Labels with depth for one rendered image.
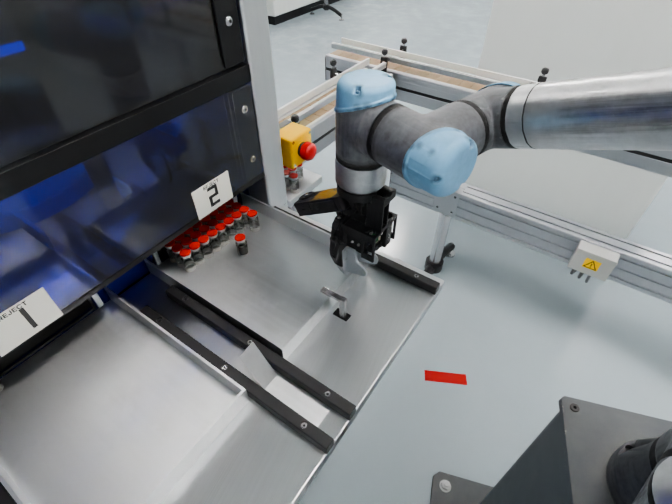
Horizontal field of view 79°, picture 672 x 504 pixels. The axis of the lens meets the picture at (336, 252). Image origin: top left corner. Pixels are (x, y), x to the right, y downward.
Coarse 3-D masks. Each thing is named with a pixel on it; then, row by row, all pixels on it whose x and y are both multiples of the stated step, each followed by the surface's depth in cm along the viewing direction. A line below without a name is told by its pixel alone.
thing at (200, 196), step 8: (224, 176) 75; (208, 184) 72; (216, 184) 74; (224, 184) 76; (192, 192) 70; (200, 192) 71; (208, 192) 73; (224, 192) 76; (200, 200) 72; (208, 200) 74; (216, 200) 76; (224, 200) 77; (200, 208) 73; (208, 208) 75; (216, 208) 76; (200, 216) 74
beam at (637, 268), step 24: (408, 192) 167; (456, 192) 154; (480, 192) 154; (456, 216) 160; (480, 216) 154; (504, 216) 148; (528, 216) 144; (552, 216) 144; (528, 240) 148; (552, 240) 142; (576, 240) 137; (600, 240) 135; (624, 240) 135; (624, 264) 132; (648, 264) 128; (648, 288) 132
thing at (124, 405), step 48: (96, 336) 69; (144, 336) 69; (48, 384) 63; (96, 384) 63; (144, 384) 63; (192, 384) 63; (0, 432) 58; (48, 432) 58; (96, 432) 58; (144, 432) 58; (192, 432) 58; (0, 480) 50; (48, 480) 53; (96, 480) 53; (144, 480) 53
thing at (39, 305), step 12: (24, 300) 54; (36, 300) 55; (48, 300) 56; (12, 312) 53; (36, 312) 56; (48, 312) 57; (60, 312) 59; (0, 324) 52; (12, 324) 54; (24, 324) 55; (48, 324) 58; (0, 336) 53; (12, 336) 54; (24, 336) 56; (0, 348) 54; (12, 348) 55
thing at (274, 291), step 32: (288, 224) 89; (224, 256) 83; (256, 256) 83; (288, 256) 83; (320, 256) 83; (192, 288) 77; (224, 288) 77; (256, 288) 77; (288, 288) 77; (320, 288) 77; (256, 320) 72; (288, 320) 72; (320, 320) 72; (288, 352) 66
